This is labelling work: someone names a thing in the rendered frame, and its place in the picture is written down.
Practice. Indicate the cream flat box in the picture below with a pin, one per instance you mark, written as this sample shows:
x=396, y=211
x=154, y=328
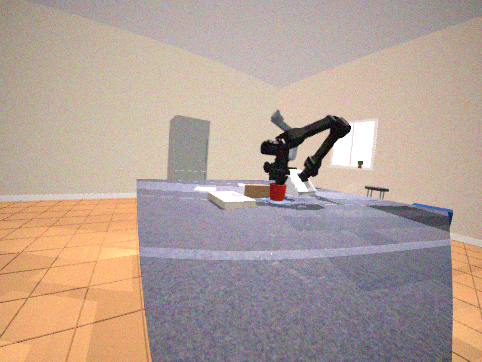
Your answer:
x=231, y=200

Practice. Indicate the tan wooden bar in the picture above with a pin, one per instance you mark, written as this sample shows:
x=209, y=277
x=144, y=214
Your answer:
x=257, y=190

